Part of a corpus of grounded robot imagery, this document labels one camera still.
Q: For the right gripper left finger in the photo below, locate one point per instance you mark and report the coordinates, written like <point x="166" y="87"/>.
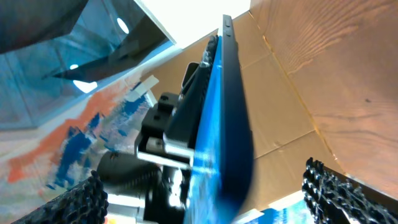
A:
<point x="87" y="202"/>

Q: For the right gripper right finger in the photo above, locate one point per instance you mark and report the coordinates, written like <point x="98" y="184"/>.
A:
<point x="333" y="197"/>

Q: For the blue Galaxy smartphone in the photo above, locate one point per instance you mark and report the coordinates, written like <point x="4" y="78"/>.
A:
<point x="223" y="160"/>

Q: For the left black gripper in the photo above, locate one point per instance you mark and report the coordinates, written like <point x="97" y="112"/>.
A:
<point x="149" y="185"/>

